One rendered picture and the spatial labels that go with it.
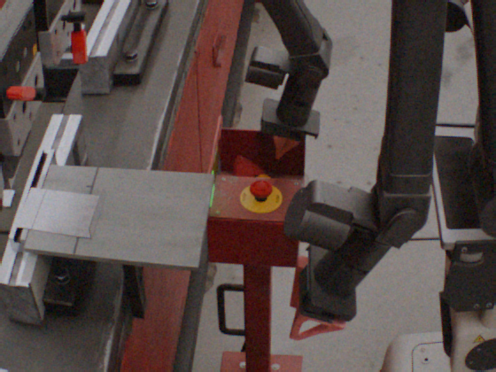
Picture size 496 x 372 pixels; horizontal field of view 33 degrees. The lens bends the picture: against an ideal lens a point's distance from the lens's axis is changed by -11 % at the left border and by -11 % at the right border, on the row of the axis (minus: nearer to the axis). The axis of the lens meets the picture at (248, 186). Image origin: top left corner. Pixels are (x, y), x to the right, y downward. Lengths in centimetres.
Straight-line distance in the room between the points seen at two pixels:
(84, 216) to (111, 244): 7
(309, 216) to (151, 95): 76
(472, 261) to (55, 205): 62
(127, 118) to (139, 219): 40
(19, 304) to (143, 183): 28
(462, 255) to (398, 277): 132
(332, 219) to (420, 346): 107
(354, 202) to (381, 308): 147
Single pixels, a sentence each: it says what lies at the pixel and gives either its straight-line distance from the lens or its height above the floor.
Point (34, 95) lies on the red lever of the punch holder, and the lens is 110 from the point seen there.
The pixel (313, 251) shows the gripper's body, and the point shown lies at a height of 109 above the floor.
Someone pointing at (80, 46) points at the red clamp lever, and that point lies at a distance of 133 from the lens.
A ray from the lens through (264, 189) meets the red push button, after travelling 161.
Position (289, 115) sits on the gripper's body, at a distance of 160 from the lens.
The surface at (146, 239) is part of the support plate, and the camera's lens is 128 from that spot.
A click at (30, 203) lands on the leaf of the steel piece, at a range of 136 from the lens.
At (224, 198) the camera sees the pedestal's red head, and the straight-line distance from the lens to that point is 164.
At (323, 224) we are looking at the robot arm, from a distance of 102.
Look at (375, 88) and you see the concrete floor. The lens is 318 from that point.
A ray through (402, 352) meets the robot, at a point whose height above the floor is 28.
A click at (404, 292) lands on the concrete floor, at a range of 253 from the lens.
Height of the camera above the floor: 193
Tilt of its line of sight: 44 degrees down
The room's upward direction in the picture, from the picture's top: 1 degrees counter-clockwise
